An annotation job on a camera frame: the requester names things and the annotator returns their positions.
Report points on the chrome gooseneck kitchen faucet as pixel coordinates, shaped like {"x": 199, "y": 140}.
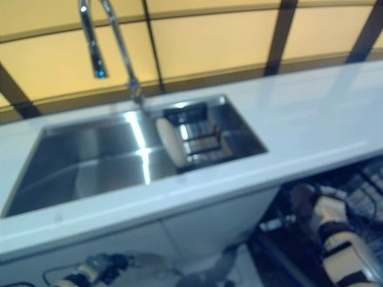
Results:
{"x": 95, "y": 45}

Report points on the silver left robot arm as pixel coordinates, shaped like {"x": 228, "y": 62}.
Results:
{"x": 74, "y": 279}

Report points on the stainless steel sink basin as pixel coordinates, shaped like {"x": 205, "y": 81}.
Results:
{"x": 89, "y": 167}

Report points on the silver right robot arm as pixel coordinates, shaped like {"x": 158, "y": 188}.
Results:
{"x": 347, "y": 257}

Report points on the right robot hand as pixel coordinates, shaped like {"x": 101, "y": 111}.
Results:
{"x": 303, "y": 198}

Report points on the dark window frame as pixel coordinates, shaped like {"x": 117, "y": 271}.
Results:
{"x": 281, "y": 36}

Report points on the small cream plate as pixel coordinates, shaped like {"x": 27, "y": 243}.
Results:
{"x": 172, "y": 143}

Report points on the black dish drying rack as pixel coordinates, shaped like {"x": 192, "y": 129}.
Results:
{"x": 203, "y": 140}

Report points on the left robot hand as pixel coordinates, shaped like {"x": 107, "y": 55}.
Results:
{"x": 110, "y": 264}

